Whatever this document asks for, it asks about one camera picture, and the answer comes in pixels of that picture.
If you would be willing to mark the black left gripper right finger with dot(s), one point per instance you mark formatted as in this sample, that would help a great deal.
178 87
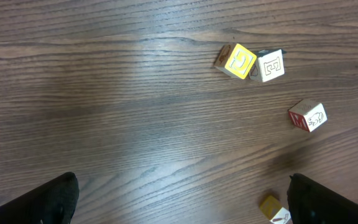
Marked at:
312 203

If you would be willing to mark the cream E wooden block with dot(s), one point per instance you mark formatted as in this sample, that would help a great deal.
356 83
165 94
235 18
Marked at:
268 65

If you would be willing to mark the yellow G wooden block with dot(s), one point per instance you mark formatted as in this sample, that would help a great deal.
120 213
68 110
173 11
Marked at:
235 60

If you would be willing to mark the yellow crayon wooden block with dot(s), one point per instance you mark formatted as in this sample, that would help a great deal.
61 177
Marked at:
274 211

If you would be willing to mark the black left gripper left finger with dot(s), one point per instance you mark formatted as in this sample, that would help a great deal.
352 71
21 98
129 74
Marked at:
52 202

